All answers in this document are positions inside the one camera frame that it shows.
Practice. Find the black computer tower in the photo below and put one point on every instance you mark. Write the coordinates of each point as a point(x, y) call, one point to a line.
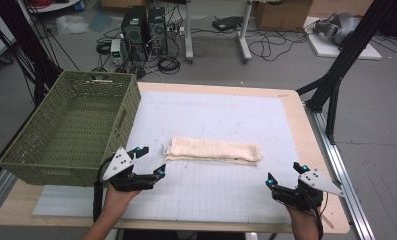
point(133, 31)
point(157, 30)

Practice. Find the aluminium rail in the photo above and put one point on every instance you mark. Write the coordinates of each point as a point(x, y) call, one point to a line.
point(341, 166)

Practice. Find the white desk leg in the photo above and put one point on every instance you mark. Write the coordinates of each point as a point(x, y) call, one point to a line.
point(244, 33)
point(188, 31)

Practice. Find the folded cream towel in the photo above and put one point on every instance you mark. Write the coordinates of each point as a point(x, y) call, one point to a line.
point(214, 151)

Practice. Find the black metal stand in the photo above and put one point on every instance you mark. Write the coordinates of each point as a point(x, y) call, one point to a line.
point(22, 50)
point(344, 63)

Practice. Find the white bench power supply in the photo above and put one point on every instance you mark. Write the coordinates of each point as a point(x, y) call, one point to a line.
point(116, 51)

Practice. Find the person's left hand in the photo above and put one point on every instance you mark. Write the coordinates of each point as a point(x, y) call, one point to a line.
point(118, 199)

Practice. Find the black flat device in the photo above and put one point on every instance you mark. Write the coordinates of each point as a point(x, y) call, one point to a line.
point(227, 23)

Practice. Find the cardboard box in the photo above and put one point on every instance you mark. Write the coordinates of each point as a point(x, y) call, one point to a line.
point(282, 14)

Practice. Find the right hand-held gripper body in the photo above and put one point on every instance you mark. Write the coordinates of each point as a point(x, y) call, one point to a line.
point(311, 188)

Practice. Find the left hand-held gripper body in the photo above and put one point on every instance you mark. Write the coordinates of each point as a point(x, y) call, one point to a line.
point(118, 164)

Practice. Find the white grid mat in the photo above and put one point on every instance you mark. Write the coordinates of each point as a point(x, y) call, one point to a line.
point(212, 120)

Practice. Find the grey headset device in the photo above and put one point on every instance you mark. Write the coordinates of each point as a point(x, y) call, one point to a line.
point(339, 26)

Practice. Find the green woven basket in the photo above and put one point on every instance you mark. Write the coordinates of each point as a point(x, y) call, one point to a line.
point(76, 130)

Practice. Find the person's right hand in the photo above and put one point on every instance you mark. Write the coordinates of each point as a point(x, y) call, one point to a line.
point(301, 218)

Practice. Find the clear plastic bag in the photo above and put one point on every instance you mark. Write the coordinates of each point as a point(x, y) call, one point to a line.
point(71, 24)

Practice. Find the white floor board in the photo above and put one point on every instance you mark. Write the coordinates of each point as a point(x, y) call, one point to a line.
point(344, 46)

